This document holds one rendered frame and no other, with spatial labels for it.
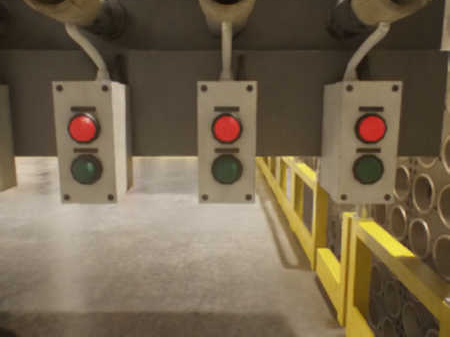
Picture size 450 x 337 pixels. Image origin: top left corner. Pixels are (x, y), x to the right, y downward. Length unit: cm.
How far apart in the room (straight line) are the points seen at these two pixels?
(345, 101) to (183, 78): 22
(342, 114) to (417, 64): 17
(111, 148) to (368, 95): 31
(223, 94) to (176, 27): 17
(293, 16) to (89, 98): 31
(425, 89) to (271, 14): 24
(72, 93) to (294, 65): 30
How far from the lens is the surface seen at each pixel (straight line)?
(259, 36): 57
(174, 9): 58
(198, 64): 54
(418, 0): 44
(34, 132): 60
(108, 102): 46
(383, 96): 48
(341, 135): 47
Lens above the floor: 75
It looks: 9 degrees down
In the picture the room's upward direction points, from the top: straight up
